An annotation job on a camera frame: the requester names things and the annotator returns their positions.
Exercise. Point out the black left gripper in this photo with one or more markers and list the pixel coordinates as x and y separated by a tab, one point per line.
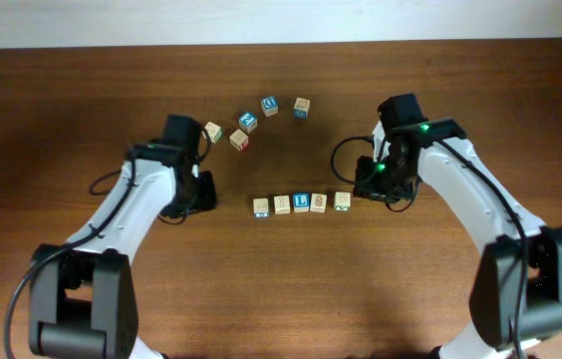
205	197

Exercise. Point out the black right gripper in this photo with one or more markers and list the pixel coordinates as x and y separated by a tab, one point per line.
369	188

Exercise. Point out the green V wooden block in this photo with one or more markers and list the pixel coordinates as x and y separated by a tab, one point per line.
342	201

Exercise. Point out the yellow O wooden block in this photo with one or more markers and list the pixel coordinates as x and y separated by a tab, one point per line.
318	202

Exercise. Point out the red three wooden block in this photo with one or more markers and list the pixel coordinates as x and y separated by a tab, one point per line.
282	204

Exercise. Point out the blue L wooden block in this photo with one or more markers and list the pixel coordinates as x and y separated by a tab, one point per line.
301	202

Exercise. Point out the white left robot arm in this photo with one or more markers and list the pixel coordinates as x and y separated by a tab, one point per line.
82	297

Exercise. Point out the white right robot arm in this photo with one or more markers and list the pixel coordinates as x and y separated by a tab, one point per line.
516	298

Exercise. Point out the green N wooden block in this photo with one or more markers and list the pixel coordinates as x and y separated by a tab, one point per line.
214	131

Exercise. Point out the red E wooden block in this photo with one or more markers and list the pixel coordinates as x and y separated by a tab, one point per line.
239	140

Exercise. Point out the blue Z wooden block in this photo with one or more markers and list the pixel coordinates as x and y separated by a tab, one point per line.
247	122

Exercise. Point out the blue H wooden block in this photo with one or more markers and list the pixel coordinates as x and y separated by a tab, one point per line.
301	108

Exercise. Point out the blue D wooden block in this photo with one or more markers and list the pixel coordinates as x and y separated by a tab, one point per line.
270	106

